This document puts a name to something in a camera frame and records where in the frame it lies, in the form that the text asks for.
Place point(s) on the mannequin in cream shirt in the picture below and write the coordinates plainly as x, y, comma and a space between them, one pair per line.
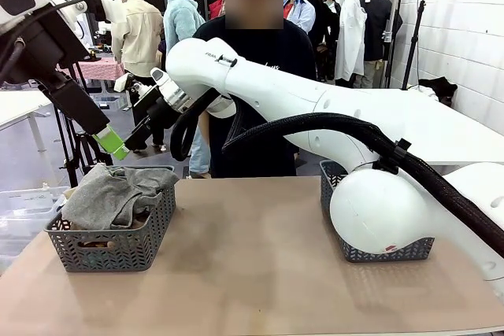
139, 33

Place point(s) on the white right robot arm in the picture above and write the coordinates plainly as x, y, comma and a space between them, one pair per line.
374, 210

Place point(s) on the small white desk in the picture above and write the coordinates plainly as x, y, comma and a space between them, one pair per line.
19, 108

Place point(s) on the black cloth bundle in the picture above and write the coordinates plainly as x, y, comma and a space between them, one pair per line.
439, 88

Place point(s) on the clear plastic storage box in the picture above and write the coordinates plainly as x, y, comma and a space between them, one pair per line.
23, 210

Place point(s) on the person in black t-shirt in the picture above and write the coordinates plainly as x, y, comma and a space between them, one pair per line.
256, 155

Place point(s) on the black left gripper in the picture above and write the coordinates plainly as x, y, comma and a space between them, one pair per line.
35, 45

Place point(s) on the mannequin in dark outfit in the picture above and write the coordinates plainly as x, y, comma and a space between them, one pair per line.
327, 25

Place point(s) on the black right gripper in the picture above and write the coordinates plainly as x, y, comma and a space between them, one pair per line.
157, 109

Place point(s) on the pink checked tablecloth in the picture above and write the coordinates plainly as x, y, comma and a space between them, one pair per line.
102, 68

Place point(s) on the large white table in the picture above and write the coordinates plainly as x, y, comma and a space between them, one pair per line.
472, 143

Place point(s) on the mannequin in black jacket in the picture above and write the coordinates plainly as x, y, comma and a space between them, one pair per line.
378, 25

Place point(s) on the mannequin in white coat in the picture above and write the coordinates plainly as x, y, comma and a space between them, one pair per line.
350, 37

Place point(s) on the black camera tripod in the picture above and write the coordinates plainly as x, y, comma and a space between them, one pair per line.
72, 170

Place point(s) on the mannequin in light blue fleece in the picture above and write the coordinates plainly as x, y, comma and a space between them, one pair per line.
181, 21

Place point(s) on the black light stand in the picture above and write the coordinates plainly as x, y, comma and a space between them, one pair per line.
413, 37

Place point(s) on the grey knit garment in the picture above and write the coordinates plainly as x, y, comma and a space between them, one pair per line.
106, 194

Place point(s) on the grey plastic lattice basket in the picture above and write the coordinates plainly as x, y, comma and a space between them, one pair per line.
332, 182
118, 251

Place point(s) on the person's right forearm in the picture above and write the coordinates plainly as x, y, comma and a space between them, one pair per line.
203, 131

